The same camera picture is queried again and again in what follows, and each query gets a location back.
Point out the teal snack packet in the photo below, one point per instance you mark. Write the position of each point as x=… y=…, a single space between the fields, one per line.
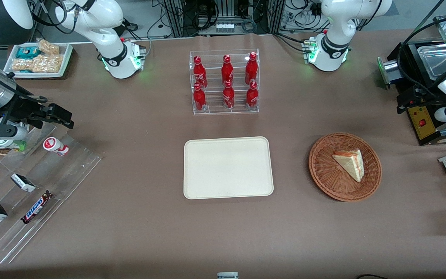
x=27 y=52

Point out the green white small cup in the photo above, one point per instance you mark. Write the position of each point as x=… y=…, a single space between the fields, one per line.
x=18 y=146

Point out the white red yogurt drink bottle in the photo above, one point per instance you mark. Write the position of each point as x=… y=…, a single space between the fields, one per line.
x=54 y=145

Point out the large clear cracker bag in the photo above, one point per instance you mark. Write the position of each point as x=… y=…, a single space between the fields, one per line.
x=39 y=64

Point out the clear acrylic stepped display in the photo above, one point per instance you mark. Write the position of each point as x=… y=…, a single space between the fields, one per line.
x=52 y=182

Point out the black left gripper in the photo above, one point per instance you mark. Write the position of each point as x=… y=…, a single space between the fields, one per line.
x=423 y=95

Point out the white power strip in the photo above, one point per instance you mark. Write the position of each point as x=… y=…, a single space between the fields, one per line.
x=224 y=28

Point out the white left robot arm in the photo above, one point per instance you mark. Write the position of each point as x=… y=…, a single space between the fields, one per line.
x=335 y=23

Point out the aluminium equipment rack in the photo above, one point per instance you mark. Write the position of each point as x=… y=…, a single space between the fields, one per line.
x=199 y=15

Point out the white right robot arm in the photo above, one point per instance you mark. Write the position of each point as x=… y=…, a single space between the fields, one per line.
x=103 y=31

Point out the red cola bottle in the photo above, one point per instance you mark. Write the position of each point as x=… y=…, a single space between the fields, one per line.
x=199 y=71
x=228 y=96
x=251 y=66
x=227 y=68
x=199 y=99
x=251 y=95

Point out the triangular white bread sandwich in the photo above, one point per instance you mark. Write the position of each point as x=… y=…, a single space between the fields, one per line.
x=352 y=164

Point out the black food warmer machine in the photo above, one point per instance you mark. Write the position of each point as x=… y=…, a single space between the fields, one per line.
x=420 y=128

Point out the white snack tray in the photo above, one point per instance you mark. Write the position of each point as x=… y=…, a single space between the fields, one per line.
x=65 y=62

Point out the round brown wicker basket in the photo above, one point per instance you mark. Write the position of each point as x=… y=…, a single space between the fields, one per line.
x=325 y=170

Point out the brown snickers bar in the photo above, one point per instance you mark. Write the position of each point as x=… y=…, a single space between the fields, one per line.
x=36 y=207

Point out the grey white device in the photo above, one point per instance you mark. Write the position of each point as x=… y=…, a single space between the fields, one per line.
x=227 y=276

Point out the small clear cracker bag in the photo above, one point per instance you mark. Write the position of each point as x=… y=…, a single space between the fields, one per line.
x=48 y=47

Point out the cream rectangular plastic tray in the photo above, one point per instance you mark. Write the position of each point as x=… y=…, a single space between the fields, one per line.
x=227 y=168

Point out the steel food pan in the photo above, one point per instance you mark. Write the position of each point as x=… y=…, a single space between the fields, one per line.
x=432 y=58

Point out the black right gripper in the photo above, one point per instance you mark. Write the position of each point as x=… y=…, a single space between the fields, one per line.
x=22 y=109

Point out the clear acrylic bottle rack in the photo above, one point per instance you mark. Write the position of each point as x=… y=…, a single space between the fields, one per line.
x=213 y=58

